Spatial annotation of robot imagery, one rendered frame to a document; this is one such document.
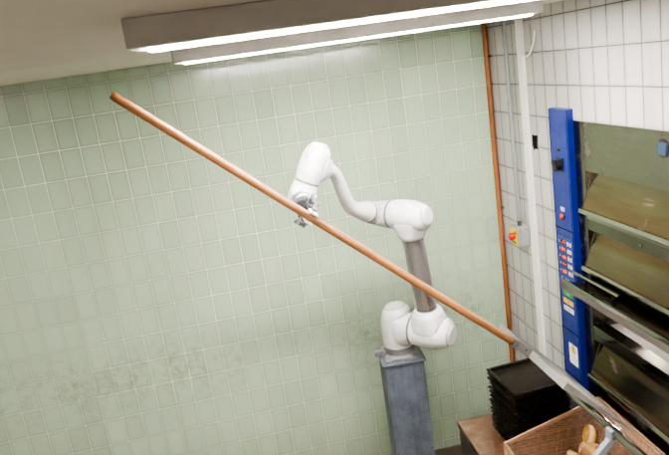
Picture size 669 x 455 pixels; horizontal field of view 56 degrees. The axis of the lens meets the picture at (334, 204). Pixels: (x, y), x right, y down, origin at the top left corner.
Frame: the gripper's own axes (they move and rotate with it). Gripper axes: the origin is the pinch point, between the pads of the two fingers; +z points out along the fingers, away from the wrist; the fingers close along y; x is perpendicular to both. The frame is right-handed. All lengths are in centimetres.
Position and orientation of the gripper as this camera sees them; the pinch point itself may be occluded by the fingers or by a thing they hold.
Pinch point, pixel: (310, 217)
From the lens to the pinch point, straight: 220.5
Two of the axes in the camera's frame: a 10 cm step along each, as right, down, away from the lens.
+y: -5.4, 8.4, 0.8
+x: -8.2, -5.1, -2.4
